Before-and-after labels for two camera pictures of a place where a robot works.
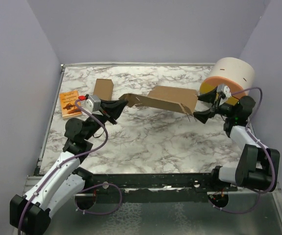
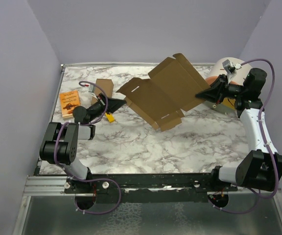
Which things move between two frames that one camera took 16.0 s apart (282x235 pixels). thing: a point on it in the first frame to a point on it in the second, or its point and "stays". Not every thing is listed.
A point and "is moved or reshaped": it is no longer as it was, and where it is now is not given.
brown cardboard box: (179, 100) is moved or reshaped
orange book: (68, 107) stays
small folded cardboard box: (104, 88) stays
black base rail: (178, 187) stays
